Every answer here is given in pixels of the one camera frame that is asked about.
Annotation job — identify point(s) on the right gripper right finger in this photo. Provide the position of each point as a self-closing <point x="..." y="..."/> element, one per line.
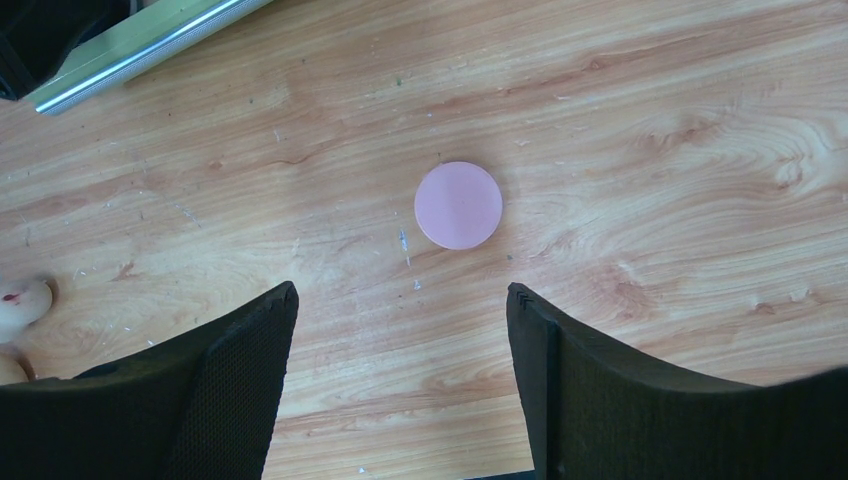
<point x="597" y="408"/>

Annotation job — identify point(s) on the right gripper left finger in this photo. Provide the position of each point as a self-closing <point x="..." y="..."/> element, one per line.
<point x="201" y="405"/>

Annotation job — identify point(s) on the green metal drawer box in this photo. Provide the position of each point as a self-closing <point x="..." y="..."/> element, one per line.
<point x="56" y="54"/>

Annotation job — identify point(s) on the pink round powder puff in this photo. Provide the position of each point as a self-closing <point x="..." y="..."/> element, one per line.
<point x="458" y="205"/>

